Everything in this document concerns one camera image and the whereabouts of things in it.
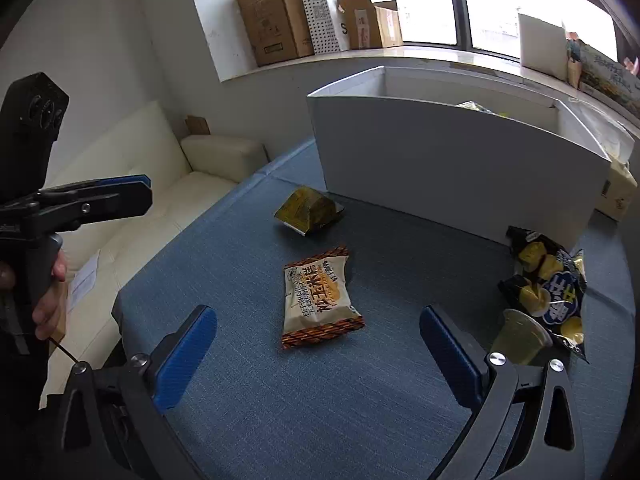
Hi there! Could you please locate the yellow-green chip bag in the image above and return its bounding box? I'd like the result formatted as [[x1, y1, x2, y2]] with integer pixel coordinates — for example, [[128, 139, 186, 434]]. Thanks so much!
[[457, 100, 494, 115]]

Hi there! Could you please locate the black sleeve forearm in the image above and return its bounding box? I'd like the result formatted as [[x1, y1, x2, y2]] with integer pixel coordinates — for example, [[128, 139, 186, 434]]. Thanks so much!
[[0, 278, 66, 480]]

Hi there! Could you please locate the person's left hand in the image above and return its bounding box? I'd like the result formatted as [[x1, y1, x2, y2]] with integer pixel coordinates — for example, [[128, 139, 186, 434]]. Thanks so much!
[[32, 249, 67, 340]]

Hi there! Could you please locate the cream leather sofa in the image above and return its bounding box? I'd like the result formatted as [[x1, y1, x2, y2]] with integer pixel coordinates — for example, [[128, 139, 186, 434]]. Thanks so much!
[[43, 101, 268, 396]]

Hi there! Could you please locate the clear jelly cup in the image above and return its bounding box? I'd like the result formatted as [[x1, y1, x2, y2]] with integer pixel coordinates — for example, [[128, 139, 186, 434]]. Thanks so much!
[[490, 309, 553, 365]]

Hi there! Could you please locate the black yellow chip bag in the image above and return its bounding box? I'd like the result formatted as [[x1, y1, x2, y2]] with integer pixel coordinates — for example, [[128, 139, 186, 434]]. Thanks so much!
[[498, 226, 587, 360]]

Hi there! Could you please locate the small dark yellow snack pack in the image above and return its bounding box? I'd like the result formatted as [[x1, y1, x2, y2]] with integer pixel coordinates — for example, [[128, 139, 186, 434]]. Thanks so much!
[[274, 185, 344, 236]]

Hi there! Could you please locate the large brown cardboard box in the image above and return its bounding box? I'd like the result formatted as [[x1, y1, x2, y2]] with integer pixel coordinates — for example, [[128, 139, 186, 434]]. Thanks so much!
[[236, 0, 314, 66]]

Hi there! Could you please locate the orange-beige rice cracker pack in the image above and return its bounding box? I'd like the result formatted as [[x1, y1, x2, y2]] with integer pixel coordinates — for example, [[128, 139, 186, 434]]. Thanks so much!
[[281, 246, 364, 349]]

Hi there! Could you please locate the beige tissue pack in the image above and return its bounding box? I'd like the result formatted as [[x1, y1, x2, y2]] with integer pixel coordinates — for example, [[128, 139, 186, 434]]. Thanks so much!
[[574, 102, 639, 222]]

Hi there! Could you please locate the white open storage box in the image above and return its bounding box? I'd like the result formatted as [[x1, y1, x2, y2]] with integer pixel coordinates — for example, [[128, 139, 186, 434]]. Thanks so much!
[[307, 66, 611, 247]]

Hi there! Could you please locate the small open cardboard box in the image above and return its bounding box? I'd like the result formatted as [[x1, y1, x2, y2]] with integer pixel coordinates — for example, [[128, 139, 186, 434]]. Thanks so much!
[[337, 0, 404, 50]]

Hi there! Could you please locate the printed landscape carton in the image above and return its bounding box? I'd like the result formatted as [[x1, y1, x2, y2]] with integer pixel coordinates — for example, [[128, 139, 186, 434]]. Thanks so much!
[[577, 41, 639, 117]]

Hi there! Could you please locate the white foam box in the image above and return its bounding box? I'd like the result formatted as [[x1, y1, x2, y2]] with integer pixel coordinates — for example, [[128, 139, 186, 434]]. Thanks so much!
[[518, 13, 567, 80]]

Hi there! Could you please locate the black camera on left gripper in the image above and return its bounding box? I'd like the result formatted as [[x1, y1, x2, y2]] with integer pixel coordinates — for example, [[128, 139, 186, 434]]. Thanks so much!
[[0, 72, 70, 206]]

